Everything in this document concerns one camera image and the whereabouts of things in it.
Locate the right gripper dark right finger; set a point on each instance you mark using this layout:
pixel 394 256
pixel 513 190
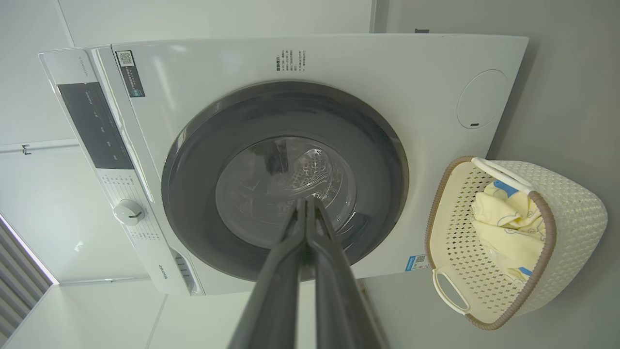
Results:
pixel 339 300

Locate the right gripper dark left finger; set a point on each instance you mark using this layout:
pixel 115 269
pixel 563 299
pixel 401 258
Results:
pixel 281 291

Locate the washing machine glass door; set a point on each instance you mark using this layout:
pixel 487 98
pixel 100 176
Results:
pixel 193 194

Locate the white washing machine control dial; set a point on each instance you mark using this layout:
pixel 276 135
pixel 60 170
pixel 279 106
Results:
pixel 128 212

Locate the white front-load washing machine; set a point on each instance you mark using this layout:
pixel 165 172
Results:
pixel 387 63

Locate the white filter access cover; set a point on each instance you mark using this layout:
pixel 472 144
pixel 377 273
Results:
pixel 482 99

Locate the black washing machine display panel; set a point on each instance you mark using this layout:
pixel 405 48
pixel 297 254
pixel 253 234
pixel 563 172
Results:
pixel 94 126

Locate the blue energy label sticker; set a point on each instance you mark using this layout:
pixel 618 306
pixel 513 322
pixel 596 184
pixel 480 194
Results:
pixel 417 262

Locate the cream perforated laundry basket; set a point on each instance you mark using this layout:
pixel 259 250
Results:
pixel 576 228

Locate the grey slatted blind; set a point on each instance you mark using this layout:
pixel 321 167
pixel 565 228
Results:
pixel 19 286

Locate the dark QR code sticker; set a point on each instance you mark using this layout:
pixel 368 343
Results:
pixel 130 72

